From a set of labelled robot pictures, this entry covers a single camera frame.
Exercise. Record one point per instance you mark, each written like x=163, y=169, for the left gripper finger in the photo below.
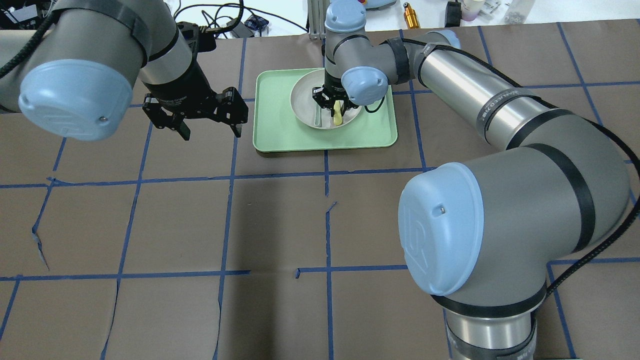
x=236, y=128
x=182, y=129

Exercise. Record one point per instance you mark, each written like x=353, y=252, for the gold metal cylinder tool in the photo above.
x=410, y=16

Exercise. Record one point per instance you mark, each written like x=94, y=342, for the cream round plate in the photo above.
x=303, y=105

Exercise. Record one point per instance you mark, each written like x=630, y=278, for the aluminium frame post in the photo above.
x=316, y=16

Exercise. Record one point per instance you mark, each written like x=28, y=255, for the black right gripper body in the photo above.
x=332, y=81

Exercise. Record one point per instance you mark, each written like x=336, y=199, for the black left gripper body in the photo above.
x=181, y=84

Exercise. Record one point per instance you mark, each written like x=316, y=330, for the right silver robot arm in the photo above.
x=488, y=239

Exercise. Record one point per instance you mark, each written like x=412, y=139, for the mint green tray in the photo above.
x=277, y=129

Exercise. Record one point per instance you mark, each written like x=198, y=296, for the black power adapter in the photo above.
x=453, y=14

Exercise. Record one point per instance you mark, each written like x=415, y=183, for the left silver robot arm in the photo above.
x=74, y=75

